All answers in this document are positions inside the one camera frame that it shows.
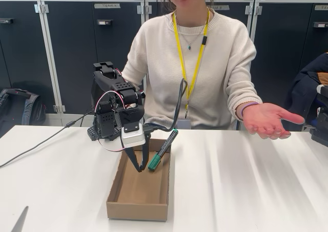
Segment person in white sweater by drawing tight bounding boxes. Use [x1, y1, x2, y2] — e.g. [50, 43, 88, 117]
[120, 0, 263, 131]

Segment person's right forearm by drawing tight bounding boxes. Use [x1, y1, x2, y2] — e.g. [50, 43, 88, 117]
[120, 62, 149, 89]

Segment brown cardboard box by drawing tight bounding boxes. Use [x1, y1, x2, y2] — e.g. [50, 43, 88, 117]
[106, 138, 172, 222]

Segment green capped marker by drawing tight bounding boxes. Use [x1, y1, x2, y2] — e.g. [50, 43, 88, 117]
[148, 129, 179, 172]

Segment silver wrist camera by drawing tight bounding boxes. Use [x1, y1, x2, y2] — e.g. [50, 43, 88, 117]
[120, 123, 146, 149]

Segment dark blue jacket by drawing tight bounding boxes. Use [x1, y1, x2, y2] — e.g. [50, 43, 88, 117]
[284, 52, 328, 133]

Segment red white servo wires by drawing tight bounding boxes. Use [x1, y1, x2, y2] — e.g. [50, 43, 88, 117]
[96, 90, 145, 153]

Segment pale name badge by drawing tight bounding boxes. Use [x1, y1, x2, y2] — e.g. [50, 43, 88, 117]
[178, 118, 192, 130]

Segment necklace with teal pendant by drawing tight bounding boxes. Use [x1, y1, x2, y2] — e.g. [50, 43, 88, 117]
[176, 11, 210, 51]

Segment black camera cable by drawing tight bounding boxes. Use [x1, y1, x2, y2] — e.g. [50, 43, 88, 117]
[143, 77, 189, 134]

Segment tape label team 4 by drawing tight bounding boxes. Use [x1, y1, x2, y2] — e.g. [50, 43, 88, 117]
[93, 3, 121, 9]

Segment purple wristband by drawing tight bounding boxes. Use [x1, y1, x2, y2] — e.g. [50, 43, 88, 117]
[235, 101, 259, 121]

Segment person's left hand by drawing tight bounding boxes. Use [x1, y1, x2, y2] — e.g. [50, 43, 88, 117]
[242, 102, 305, 140]

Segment person's left forearm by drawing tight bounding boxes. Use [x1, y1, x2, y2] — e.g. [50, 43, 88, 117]
[225, 80, 263, 121]

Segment grey power cable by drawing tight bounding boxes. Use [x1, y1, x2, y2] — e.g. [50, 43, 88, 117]
[0, 110, 97, 168]

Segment dark grey backpack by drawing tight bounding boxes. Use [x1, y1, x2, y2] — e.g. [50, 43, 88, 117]
[0, 88, 47, 138]

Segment yellow lanyard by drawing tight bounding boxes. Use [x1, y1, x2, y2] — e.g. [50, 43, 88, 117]
[172, 8, 211, 119]

